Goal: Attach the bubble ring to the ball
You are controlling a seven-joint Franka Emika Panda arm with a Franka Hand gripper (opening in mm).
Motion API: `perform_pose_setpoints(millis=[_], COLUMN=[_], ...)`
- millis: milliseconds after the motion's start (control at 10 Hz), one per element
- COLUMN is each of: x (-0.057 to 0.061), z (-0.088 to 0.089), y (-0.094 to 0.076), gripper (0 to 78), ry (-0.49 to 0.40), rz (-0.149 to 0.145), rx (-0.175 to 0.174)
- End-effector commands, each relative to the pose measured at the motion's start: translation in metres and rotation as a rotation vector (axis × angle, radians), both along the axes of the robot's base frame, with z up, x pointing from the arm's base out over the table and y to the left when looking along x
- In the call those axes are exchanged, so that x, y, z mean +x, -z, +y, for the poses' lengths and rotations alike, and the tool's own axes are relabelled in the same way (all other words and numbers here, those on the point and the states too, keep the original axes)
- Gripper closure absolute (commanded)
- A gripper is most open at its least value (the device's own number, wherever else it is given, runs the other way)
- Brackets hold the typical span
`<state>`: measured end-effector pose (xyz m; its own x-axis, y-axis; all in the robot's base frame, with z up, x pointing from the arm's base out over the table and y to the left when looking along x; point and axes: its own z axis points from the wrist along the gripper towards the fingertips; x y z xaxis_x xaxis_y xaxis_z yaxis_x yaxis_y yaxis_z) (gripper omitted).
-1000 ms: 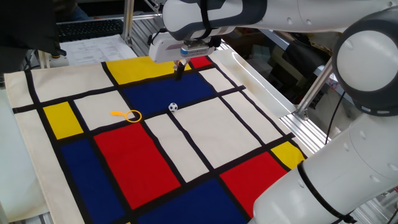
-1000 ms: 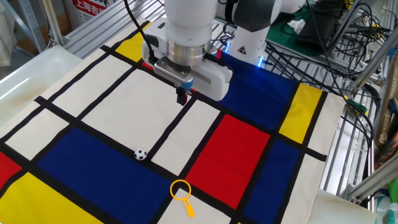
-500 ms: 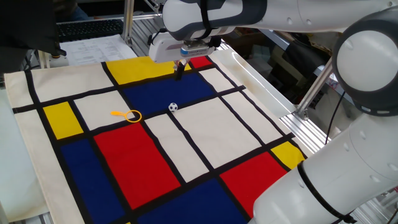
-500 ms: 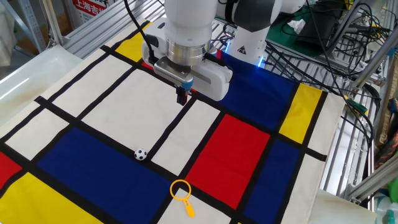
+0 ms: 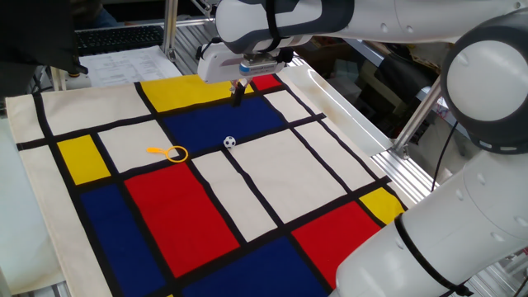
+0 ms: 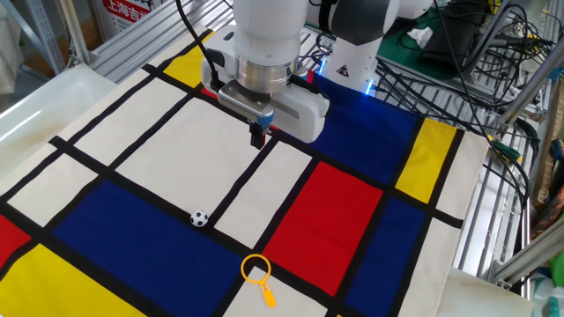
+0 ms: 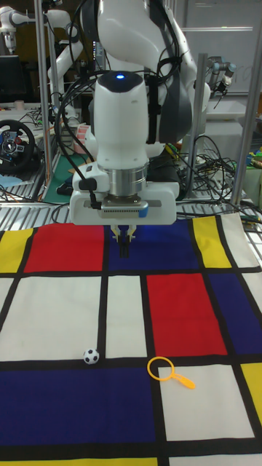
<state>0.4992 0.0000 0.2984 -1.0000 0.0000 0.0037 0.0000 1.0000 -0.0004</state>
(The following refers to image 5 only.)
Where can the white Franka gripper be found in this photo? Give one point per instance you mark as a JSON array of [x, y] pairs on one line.
[[214, 66]]

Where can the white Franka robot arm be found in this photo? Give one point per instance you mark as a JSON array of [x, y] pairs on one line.
[[474, 231]]

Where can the small soccer ball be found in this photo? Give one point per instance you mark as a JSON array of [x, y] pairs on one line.
[[229, 142]]

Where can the printed white paper sheet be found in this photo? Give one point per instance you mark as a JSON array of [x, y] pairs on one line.
[[128, 66]]

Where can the black computer keyboard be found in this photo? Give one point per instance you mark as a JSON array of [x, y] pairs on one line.
[[119, 39]]

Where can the Mondrian colour block cloth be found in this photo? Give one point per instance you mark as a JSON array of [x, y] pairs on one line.
[[177, 214]]

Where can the person in dark clothes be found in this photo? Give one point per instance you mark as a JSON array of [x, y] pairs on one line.
[[92, 14]]

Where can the black monitor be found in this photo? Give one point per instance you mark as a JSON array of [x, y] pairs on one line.
[[33, 37]]

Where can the silver wrist bracket blue caps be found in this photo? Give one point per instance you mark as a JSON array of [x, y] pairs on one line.
[[264, 66]]

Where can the upright aluminium frame post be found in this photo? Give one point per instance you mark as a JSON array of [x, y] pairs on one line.
[[170, 29]]

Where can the slanted aluminium frame post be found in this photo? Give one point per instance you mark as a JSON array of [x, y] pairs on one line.
[[416, 119]]

